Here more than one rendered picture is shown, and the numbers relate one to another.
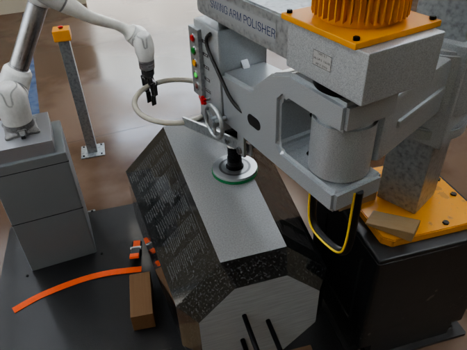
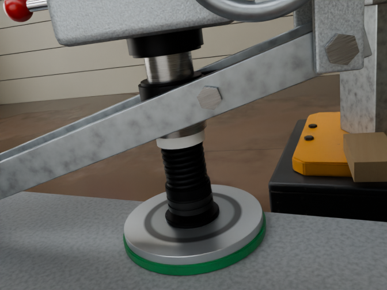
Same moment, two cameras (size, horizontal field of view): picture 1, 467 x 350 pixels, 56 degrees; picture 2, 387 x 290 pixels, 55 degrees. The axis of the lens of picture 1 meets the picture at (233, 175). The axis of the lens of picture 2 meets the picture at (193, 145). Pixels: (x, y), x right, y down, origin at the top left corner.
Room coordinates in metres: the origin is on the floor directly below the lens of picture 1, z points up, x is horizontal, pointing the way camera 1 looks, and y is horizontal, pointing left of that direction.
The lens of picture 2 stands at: (1.37, 0.38, 1.18)
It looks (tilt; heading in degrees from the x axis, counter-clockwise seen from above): 19 degrees down; 309
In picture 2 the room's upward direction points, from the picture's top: 8 degrees counter-clockwise
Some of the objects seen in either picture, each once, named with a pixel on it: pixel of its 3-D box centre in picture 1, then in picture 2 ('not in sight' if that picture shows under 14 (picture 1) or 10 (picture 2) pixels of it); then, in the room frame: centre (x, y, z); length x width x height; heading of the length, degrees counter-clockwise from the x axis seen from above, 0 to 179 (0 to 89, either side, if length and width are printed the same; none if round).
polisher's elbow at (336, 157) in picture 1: (340, 140); not in sight; (1.13, -0.33, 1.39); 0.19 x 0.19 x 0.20
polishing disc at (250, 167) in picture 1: (234, 167); (193, 217); (1.71, -0.01, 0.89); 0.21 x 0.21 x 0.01
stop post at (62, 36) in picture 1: (78, 94); not in sight; (3.26, 1.22, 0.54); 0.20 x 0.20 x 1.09; 14
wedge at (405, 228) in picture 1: (392, 222); not in sight; (1.38, -0.67, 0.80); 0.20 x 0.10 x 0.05; 54
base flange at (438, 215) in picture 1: (404, 198); (385, 137); (1.58, -0.80, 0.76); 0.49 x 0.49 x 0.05; 14
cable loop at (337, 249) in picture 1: (331, 212); not in sight; (1.13, -0.33, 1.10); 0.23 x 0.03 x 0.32; 29
